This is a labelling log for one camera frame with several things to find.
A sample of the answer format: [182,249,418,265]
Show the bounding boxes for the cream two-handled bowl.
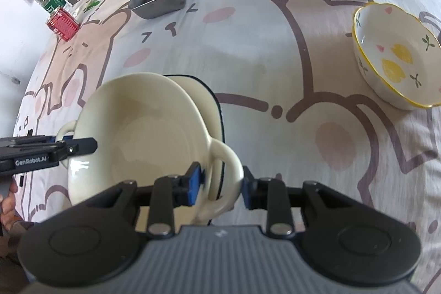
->
[58,72,244,226]

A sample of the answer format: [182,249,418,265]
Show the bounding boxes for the white square ginkgo plate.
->
[167,75,225,200]

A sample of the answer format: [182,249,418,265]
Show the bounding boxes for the yellow-rimmed lemon pattern bowl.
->
[351,2,440,111]

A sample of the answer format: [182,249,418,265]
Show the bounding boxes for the person left hand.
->
[1,178,20,262]

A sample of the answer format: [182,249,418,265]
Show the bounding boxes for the red drink can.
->
[46,7,80,42]

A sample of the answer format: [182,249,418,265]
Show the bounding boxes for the green snack packet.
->
[83,0,102,13]

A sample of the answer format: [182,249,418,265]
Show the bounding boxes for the pink cartoon tablecloth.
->
[14,0,440,293]

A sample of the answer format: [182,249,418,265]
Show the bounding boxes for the round steel bowl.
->
[419,11,441,42]

